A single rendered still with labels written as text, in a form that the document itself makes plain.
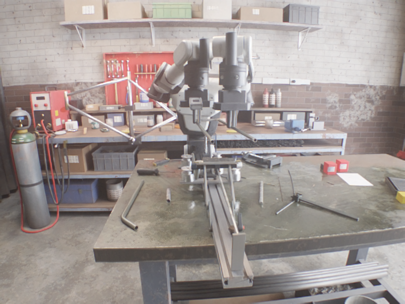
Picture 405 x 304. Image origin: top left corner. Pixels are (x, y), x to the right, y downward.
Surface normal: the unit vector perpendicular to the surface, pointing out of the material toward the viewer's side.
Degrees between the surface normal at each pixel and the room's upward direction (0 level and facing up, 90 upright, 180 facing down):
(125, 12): 91
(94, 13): 88
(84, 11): 90
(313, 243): 90
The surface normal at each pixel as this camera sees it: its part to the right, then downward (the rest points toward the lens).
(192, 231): 0.00, -0.97
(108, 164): 0.08, 0.26
